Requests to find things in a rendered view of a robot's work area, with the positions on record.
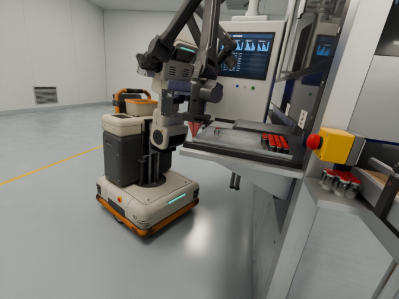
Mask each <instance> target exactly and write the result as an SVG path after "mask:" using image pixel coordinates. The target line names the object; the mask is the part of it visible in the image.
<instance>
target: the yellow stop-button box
mask: <svg viewBox="0 0 399 299"><path fill-rule="evenodd" d="M318 135H319V136H320V142H319V146H318V148H317V149H316V150H313V152H314V153H315V155H316V156H317V157H318V158H319V159H320V160H321V161H327V162H331V163H337V164H345V165H347V166H354V164H355V162H356V159H357V156H358V155H359V152H360V149H361V147H362V144H363V141H364V139H365V137H363V136H361V135H358V134H356V133H354V132H352V131H346V130H341V129H333V128H325V127H321V128H320V130H319V134H318Z"/></svg>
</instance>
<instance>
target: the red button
mask: <svg viewBox="0 0 399 299"><path fill-rule="evenodd" d="M319 142H320V136H319V135H317V134H310V135H309V136H308V138H307V140H306V146H307V148H308V149H310V150H316V149H317V148H318V146H319Z"/></svg>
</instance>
